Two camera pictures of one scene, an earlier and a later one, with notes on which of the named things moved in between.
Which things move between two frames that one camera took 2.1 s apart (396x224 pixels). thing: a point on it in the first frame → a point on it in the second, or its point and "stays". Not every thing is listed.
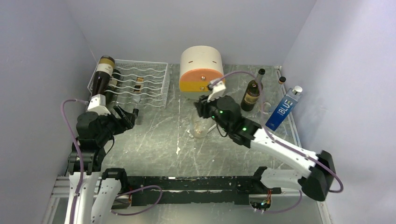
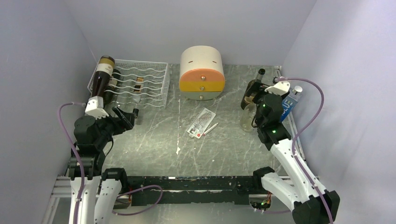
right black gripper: (202, 106) → (259, 88)
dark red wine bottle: (104, 73) stays
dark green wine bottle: (252, 92) stays
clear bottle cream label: (200, 126) → (248, 114)
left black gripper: (126, 122) stays
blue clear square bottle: (282, 113) stays
